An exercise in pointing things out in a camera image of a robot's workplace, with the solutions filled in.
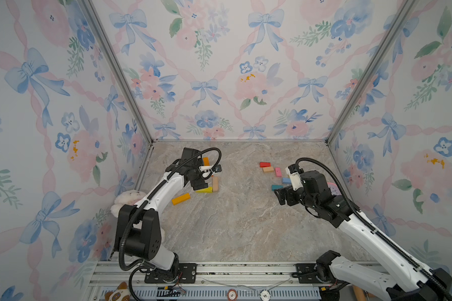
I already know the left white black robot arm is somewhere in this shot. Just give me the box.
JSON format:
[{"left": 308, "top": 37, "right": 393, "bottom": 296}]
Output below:
[{"left": 114, "top": 147, "right": 222, "bottom": 282}]

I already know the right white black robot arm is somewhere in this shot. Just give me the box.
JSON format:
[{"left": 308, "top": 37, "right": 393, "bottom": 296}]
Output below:
[{"left": 274, "top": 171, "right": 452, "bottom": 300}]

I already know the tan wood block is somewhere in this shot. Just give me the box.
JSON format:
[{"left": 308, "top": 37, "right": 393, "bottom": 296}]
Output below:
[{"left": 262, "top": 166, "right": 274, "bottom": 173}]

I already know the natural wood block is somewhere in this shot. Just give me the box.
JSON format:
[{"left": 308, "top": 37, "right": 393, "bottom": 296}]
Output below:
[{"left": 212, "top": 176, "right": 219, "bottom": 193}]

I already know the wooden handle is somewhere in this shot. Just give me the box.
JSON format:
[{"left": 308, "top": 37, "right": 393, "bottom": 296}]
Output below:
[{"left": 352, "top": 286, "right": 367, "bottom": 301}]

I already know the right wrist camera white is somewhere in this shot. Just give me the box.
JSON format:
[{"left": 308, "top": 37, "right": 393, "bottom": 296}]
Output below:
[{"left": 285, "top": 165, "right": 302, "bottom": 191}]

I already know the brown white plush toy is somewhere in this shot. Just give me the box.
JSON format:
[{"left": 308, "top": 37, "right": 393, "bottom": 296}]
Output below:
[{"left": 104, "top": 282, "right": 131, "bottom": 301}]

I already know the teal block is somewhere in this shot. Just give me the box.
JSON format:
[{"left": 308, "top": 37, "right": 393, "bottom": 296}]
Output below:
[{"left": 271, "top": 185, "right": 284, "bottom": 191}]

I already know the amber yellow block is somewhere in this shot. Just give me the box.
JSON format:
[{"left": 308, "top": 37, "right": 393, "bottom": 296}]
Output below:
[{"left": 172, "top": 193, "right": 191, "bottom": 206}]

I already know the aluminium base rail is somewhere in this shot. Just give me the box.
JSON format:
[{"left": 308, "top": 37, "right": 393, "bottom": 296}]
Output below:
[{"left": 82, "top": 261, "right": 392, "bottom": 301}]

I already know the pink alarm clock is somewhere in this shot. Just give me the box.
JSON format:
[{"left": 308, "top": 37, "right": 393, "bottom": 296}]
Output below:
[{"left": 328, "top": 183, "right": 342, "bottom": 195}]

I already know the red block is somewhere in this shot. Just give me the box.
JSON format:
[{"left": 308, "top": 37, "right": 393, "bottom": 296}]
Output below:
[{"left": 259, "top": 162, "right": 271, "bottom": 168}]

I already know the white plush bear pink shirt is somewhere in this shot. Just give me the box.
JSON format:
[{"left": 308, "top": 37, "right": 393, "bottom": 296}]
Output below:
[{"left": 110, "top": 190, "right": 147, "bottom": 218}]

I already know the lime yellow block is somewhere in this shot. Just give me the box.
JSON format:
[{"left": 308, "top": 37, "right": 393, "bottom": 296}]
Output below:
[{"left": 196, "top": 187, "right": 213, "bottom": 193}]

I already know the pink block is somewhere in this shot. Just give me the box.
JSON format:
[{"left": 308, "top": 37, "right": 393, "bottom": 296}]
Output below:
[{"left": 274, "top": 168, "right": 283, "bottom": 178}]

